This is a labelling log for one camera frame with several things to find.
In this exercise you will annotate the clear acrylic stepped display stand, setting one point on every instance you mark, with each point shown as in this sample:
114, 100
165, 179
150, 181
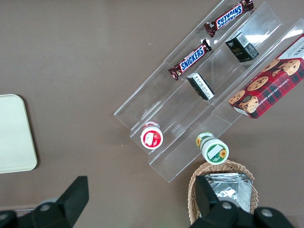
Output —
152, 104

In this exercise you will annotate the silver foil wrapped packages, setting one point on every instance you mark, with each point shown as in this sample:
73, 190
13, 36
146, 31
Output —
232, 187

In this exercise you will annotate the Snickers chocolate bar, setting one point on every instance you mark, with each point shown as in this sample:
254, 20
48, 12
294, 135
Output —
229, 17
191, 59

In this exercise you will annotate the small light wicker basket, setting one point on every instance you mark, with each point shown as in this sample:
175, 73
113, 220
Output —
237, 166

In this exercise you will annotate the red tartan cookie box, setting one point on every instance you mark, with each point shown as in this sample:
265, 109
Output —
273, 90

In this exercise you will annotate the beige plastic tray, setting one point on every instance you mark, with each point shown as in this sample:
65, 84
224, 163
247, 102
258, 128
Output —
14, 133

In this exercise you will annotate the green lid sunflower cup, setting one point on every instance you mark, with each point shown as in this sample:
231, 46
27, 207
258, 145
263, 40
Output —
215, 152

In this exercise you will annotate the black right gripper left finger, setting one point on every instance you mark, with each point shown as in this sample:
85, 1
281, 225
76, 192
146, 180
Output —
71, 202

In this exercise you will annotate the small black carton box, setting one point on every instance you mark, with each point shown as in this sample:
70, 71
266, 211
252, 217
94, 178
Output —
202, 86
242, 48

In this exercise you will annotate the red lid yogurt cup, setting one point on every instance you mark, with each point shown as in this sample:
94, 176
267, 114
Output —
151, 138

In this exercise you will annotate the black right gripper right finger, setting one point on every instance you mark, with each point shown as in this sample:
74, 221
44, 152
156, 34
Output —
209, 209

